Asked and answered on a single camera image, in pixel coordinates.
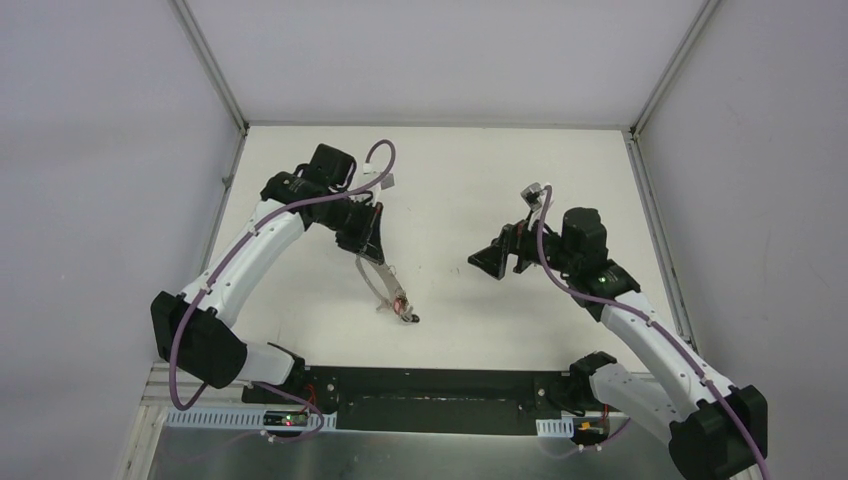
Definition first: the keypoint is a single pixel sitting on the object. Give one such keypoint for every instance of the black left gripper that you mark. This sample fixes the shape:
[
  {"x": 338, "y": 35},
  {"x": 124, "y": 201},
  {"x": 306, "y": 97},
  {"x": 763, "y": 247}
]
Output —
[{"x": 361, "y": 240}]

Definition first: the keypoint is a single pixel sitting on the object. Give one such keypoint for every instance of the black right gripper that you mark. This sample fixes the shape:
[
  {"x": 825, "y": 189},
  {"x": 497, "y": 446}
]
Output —
[{"x": 493, "y": 258}]

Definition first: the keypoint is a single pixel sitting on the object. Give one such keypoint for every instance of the grey perforated key organizer plate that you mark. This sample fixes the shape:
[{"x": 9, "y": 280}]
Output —
[{"x": 381, "y": 281}]

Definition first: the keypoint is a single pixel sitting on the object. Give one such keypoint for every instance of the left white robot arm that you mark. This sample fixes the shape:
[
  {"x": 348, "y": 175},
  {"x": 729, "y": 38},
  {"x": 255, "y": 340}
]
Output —
[{"x": 193, "y": 328}]

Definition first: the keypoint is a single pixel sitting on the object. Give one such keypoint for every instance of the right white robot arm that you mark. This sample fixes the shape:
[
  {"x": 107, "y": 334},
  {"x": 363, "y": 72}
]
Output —
[{"x": 712, "y": 428}]

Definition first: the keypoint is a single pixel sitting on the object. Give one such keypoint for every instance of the red tagged key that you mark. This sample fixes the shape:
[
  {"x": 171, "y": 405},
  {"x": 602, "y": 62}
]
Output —
[{"x": 399, "y": 306}]

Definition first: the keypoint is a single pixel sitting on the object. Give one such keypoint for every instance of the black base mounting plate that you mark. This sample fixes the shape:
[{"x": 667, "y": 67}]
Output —
[{"x": 475, "y": 402}]

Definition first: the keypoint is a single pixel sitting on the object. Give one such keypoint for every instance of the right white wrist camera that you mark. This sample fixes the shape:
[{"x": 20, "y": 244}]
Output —
[{"x": 535, "y": 195}]

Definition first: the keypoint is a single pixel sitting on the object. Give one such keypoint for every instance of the right white cable duct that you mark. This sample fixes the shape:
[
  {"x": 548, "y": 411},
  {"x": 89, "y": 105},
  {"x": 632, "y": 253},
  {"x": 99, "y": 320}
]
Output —
[{"x": 555, "y": 428}]

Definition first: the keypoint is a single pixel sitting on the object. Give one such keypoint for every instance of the white cable duct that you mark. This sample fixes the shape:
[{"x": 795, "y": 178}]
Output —
[
  {"x": 243, "y": 419},
  {"x": 555, "y": 428}
]

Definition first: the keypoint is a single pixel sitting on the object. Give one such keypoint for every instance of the left white cable duct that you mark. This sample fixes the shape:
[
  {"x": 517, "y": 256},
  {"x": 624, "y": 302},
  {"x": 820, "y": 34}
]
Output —
[{"x": 243, "y": 419}]

